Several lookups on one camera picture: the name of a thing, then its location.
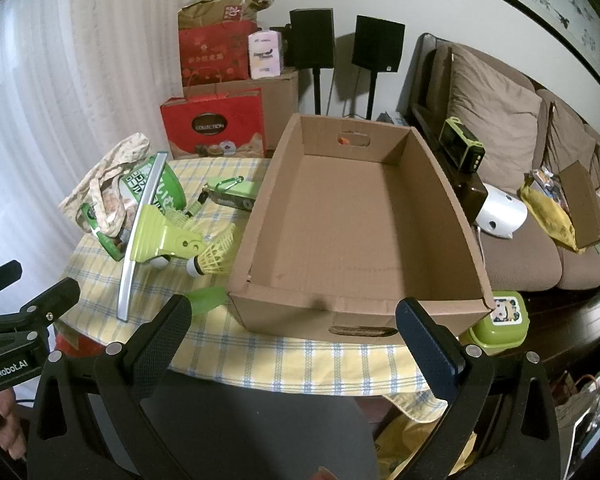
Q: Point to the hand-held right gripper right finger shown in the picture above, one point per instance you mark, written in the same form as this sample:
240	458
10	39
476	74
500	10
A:
425	350

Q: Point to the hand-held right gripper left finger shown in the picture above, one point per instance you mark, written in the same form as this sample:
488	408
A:
165	330

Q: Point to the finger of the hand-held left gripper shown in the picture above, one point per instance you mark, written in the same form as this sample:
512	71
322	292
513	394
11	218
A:
5	275
50	302

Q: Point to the green plastic blade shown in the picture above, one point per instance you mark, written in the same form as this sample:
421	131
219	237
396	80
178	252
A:
205	300

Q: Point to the green squeegee with silver blade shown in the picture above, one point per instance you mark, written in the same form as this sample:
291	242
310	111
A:
155	230

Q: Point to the green labelled can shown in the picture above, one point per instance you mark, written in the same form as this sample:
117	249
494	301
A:
172	192

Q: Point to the brown cardboard box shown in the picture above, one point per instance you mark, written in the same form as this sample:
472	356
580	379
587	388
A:
340	220

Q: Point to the green case with carabiner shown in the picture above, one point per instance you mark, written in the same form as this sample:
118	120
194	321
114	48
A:
240	190

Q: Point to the floral cloth bag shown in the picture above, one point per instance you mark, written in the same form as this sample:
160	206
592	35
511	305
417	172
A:
125	147

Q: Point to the person's left hand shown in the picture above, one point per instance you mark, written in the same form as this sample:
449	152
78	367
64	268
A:
7	420

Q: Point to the green lunch box with sticker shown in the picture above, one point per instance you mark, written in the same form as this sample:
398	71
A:
500	335

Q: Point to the crumpled yellow plastic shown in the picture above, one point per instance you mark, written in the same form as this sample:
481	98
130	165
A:
405	447

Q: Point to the yellow checked tablecloth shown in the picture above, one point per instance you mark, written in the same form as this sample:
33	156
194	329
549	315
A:
280	360

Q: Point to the brown sofa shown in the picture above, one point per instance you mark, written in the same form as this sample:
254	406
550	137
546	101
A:
520	260

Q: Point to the white domed device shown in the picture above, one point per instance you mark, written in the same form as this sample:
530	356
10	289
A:
502	210

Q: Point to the dark brown box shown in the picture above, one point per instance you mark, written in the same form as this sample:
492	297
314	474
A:
467	195

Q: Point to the white curtain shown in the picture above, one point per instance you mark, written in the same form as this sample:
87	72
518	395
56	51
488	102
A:
55	110

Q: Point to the paper shopping bag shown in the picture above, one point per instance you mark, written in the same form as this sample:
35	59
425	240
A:
590	410

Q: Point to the yellow printed bag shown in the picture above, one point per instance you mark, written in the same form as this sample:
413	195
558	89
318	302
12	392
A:
550	217

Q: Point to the colourful snack packets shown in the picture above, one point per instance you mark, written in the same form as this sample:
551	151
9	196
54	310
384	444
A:
542	180

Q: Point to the green and black device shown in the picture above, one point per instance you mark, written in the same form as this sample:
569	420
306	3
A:
460	145

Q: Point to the brown cardboard piece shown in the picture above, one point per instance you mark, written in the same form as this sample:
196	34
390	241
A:
582	205

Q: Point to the red gift box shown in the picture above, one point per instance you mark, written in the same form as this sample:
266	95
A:
205	110

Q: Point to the grey flat box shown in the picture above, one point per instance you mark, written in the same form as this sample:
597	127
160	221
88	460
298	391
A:
392	119

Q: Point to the large beige cushion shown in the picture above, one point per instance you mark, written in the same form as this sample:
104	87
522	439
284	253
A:
490	110

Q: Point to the large brown carton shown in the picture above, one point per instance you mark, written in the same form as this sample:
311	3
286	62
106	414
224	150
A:
280	105

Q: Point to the medium beige cushion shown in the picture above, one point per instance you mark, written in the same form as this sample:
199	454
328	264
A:
570	140

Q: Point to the black speaker stand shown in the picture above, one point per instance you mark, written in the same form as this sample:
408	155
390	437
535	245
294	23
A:
317	92
372	95

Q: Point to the pink tissue box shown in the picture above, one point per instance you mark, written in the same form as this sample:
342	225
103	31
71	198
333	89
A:
265	55

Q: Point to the black speaker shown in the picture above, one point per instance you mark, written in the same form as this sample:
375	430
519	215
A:
312	37
377	42

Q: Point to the crumpled gold paper bag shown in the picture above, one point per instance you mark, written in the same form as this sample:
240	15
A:
205	7

